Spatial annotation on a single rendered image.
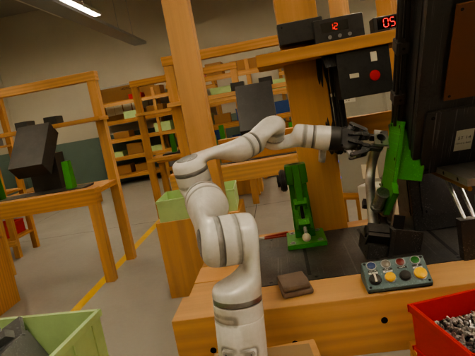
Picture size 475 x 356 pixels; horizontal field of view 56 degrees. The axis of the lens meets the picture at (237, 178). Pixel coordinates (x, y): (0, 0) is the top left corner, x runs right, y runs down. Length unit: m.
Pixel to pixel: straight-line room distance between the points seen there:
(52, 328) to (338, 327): 0.71
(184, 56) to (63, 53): 10.92
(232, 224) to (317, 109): 0.92
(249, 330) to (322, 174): 0.93
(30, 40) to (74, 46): 1.14
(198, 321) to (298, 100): 0.85
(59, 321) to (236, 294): 0.59
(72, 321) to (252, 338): 0.55
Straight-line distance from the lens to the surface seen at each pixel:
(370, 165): 1.47
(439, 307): 1.08
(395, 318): 1.18
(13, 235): 6.36
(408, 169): 1.33
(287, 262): 1.40
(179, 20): 1.68
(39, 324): 1.30
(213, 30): 11.53
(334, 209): 1.69
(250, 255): 0.79
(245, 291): 0.81
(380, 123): 1.76
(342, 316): 1.15
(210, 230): 0.78
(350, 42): 1.53
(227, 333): 0.84
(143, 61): 11.80
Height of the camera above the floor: 1.39
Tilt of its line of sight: 9 degrees down
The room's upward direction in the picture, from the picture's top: 10 degrees counter-clockwise
